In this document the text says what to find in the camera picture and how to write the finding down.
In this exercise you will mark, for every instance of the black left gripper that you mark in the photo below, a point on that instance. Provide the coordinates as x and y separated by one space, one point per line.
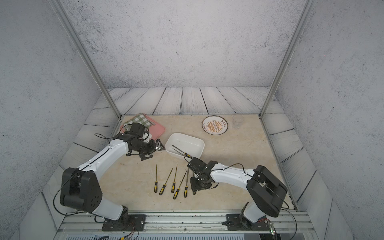
153 148

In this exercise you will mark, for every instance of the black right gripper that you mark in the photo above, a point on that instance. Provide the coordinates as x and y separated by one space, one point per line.
194 186

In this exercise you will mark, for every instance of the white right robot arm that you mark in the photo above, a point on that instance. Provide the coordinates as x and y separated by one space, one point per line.
266 190

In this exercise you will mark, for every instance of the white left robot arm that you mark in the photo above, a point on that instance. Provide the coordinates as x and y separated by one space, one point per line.
80 188

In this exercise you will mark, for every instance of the white plastic storage box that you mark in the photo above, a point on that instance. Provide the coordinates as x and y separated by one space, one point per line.
190 145

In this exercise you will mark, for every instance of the pink cutting board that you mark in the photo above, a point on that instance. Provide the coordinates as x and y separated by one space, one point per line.
155 131

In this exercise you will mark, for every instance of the green checkered cloth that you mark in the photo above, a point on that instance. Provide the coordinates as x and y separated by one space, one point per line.
140 119

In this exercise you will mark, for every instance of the round patterned plate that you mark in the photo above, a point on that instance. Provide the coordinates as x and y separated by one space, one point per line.
215 125

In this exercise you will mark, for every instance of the clear glass cup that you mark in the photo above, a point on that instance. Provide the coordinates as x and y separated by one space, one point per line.
237 121

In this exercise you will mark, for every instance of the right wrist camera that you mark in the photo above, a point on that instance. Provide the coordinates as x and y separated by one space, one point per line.
196 165

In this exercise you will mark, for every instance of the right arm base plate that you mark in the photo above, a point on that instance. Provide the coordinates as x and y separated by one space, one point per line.
240 222

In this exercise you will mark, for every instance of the aluminium front rail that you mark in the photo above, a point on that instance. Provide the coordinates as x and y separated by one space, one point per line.
189 225

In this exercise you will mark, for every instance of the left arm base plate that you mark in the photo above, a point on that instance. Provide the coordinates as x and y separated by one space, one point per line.
127 223

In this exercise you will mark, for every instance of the left aluminium frame post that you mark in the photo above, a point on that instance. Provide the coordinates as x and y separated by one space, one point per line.
70 30

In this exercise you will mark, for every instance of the aluminium frame post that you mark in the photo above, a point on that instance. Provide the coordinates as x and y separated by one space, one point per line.
308 8
70 30

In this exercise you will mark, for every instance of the right aluminium frame post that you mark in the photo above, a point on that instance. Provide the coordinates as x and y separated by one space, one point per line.
308 8

